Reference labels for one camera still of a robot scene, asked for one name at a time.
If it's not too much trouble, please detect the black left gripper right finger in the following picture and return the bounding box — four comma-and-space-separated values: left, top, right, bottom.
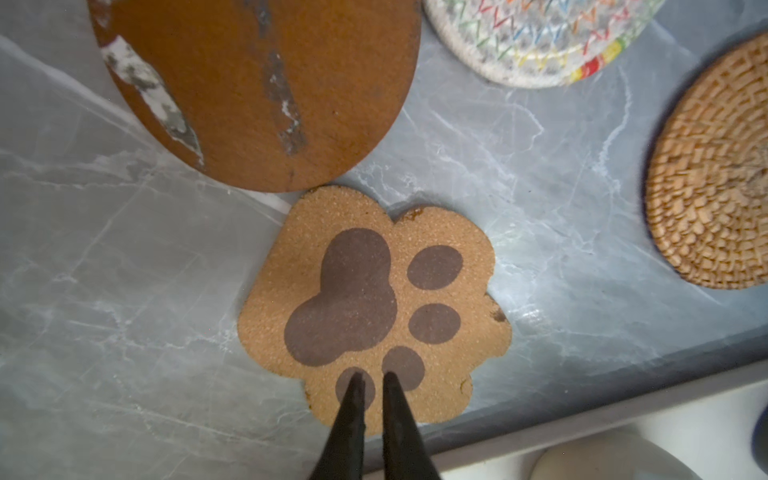
382, 372, 441, 480

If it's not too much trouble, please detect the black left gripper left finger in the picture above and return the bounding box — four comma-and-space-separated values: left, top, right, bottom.
309, 372, 365, 480

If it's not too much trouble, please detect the cork paw print coaster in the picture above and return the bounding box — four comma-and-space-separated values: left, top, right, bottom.
237, 186, 512, 435

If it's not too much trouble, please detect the scratched brown wooden round coaster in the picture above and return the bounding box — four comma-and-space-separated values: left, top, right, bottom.
88, 0, 422, 193

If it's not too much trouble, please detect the woven rattan round coaster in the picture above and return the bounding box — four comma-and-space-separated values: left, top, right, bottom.
645, 33, 767, 290

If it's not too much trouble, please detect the white multicolour rope coaster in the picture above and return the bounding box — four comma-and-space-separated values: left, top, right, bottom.
423, 0, 664, 89

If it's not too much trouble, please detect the white speckled mug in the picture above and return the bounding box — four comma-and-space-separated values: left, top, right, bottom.
529, 430, 700, 480

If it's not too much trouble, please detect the white serving tray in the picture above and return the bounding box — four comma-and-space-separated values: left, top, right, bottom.
362, 356, 768, 480

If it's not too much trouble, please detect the black mug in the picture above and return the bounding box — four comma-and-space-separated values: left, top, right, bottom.
751, 407, 768, 475

